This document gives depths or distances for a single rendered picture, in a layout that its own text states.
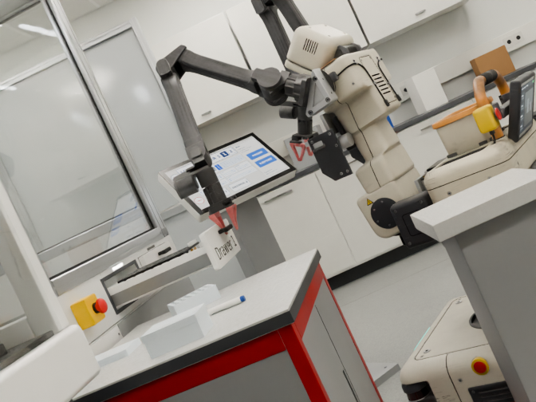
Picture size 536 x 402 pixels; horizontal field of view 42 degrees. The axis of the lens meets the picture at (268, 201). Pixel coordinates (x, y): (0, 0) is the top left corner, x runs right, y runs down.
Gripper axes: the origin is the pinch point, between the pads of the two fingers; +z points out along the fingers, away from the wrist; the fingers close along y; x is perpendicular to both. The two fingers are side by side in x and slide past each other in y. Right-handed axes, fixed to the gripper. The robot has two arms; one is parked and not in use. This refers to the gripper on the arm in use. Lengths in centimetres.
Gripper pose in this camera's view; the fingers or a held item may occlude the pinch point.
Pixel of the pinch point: (230, 229)
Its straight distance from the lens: 208.1
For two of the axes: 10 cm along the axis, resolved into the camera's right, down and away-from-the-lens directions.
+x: -1.6, 1.1, -9.8
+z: 4.2, 9.1, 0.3
